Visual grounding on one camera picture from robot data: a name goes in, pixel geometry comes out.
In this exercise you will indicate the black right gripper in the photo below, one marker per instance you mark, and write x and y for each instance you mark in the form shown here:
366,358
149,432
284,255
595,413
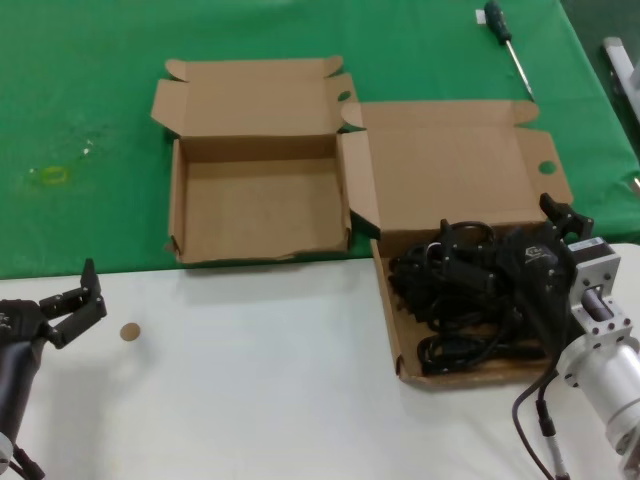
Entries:
537,270

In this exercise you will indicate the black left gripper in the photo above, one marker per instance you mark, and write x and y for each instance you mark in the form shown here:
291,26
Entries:
17,320

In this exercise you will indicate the large open cardboard box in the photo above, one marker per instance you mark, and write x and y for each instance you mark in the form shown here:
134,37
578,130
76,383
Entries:
450,165

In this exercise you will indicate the cardboard box with torn rim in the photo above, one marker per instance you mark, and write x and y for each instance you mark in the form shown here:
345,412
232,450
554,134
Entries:
260,200

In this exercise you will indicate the round brown cardboard disc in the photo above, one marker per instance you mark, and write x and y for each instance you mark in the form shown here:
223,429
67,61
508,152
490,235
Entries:
130,332

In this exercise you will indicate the small white debris speck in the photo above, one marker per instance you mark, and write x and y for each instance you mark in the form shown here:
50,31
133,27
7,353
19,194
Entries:
89,145

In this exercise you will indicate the small white paper tag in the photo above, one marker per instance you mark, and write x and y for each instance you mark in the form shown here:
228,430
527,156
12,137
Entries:
480,17

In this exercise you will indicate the green table cloth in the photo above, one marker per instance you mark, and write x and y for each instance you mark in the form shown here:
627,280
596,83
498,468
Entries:
75,75

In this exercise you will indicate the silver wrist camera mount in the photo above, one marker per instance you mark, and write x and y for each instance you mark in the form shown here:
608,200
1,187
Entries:
597,270

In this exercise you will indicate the grey metal frame bar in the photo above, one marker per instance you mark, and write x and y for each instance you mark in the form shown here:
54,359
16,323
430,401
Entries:
620,60

